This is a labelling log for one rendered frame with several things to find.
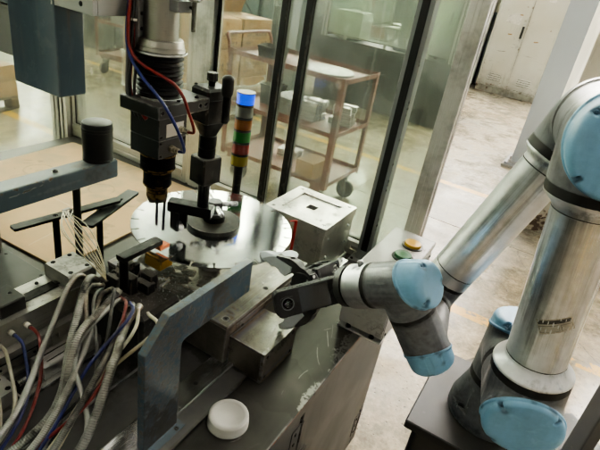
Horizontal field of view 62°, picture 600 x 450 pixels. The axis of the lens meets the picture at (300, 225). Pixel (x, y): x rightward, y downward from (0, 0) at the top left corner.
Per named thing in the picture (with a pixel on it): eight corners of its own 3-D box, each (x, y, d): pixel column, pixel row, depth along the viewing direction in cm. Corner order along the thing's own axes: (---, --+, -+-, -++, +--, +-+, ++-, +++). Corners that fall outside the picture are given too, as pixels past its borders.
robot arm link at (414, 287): (431, 325, 72) (411, 274, 70) (370, 322, 80) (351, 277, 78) (453, 295, 77) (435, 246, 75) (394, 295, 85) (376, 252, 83)
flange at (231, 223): (234, 241, 100) (235, 230, 98) (179, 231, 100) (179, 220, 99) (244, 216, 109) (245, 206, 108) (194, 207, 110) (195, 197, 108)
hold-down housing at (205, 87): (207, 175, 96) (216, 68, 86) (224, 184, 93) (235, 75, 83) (183, 181, 92) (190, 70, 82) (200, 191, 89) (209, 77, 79)
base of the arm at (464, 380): (531, 406, 101) (550, 370, 96) (520, 459, 89) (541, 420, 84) (458, 370, 107) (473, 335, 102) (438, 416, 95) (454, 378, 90)
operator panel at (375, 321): (382, 274, 136) (395, 226, 129) (420, 290, 132) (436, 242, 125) (336, 324, 114) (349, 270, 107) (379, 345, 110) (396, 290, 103)
